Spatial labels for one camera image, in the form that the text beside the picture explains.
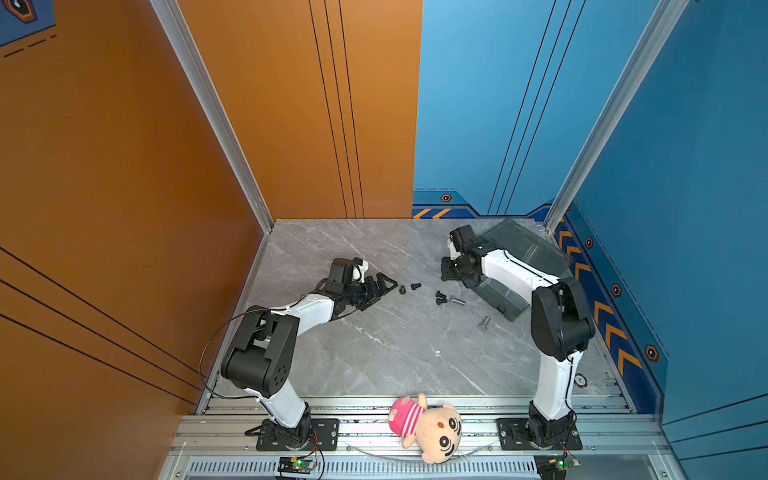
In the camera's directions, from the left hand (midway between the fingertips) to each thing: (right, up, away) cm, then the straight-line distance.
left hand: (390, 288), depth 90 cm
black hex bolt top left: (+8, -1, +11) cm, 14 cm away
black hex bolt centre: (+16, -3, +9) cm, 19 cm away
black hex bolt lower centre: (+16, -5, +6) cm, 18 cm away
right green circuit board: (+39, -40, -20) cm, 60 cm away
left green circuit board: (-23, -40, -19) cm, 50 cm away
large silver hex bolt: (+23, -5, +6) cm, 24 cm away
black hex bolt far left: (+4, -2, +9) cm, 10 cm away
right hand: (+17, +5, +7) cm, 19 cm away
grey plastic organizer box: (+53, +13, +24) cm, 59 cm away
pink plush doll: (+11, -30, -23) cm, 39 cm away
